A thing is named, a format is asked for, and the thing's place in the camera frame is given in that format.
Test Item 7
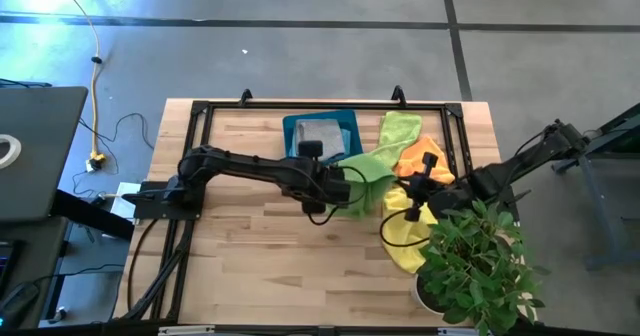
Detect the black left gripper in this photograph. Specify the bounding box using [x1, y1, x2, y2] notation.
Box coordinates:
[298, 139, 354, 216]

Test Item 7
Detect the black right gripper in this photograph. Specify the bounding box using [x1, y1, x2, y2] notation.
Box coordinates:
[397, 150, 441, 223]

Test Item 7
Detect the yellow microfiber towel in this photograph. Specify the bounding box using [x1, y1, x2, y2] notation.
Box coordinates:
[380, 185, 441, 275]

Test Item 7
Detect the grey microfiber towel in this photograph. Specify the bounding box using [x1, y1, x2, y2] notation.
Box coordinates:
[292, 118, 347, 163]

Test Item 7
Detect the blue microfiber towel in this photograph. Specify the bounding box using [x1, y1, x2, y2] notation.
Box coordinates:
[288, 124, 353, 160]

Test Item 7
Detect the lime green microfiber towel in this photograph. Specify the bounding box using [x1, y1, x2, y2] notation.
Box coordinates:
[369, 110, 424, 170]

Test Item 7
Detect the orange microfiber towel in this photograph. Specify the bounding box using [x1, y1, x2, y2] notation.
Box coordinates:
[394, 135, 456, 185]

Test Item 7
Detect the blue plastic bin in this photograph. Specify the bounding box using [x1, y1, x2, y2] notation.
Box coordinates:
[282, 108, 364, 165]

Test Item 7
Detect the green leafy plant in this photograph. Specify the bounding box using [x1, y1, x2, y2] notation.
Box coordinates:
[417, 198, 551, 336]

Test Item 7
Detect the white plant pot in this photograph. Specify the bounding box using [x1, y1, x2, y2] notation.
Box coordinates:
[410, 273, 454, 317]

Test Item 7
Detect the dark metal side table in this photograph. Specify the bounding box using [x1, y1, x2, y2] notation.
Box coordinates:
[551, 103, 640, 271]

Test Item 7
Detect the white box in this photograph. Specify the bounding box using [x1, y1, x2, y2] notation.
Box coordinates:
[108, 181, 139, 225]

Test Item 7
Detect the black desk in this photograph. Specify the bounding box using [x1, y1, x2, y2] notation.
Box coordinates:
[0, 189, 136, 330]

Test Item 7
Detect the white tape roll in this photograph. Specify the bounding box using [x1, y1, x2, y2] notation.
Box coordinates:
[0, 133, 23, 170]

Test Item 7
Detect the black keyboard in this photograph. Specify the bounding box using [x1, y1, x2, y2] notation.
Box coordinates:
[0, 240, 24, 297]

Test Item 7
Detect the black computer mouse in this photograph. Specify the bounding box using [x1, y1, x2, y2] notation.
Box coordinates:
[0, 281, 40, 327]

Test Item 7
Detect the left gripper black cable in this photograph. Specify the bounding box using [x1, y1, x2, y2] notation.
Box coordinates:
[305, 164, 371, 226]

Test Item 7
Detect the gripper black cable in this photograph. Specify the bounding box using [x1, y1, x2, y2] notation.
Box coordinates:
[378, 208, 436, 249]
[305, 164, 371, 226]

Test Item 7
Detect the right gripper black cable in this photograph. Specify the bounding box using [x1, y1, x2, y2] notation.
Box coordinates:
[378, 208, 436, 249]

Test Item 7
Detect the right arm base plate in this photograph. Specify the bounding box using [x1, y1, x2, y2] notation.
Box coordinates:
[492, 185, 532, 225]

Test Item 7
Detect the black aluminium frame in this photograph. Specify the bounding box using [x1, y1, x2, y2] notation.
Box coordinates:
[113, 85, 474, 325]

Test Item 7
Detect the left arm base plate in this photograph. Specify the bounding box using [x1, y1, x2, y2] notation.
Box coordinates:
[121, 178, 206, 221]

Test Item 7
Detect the yellow power cable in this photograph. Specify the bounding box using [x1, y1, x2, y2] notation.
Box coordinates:
[52, 0, 108, 166]

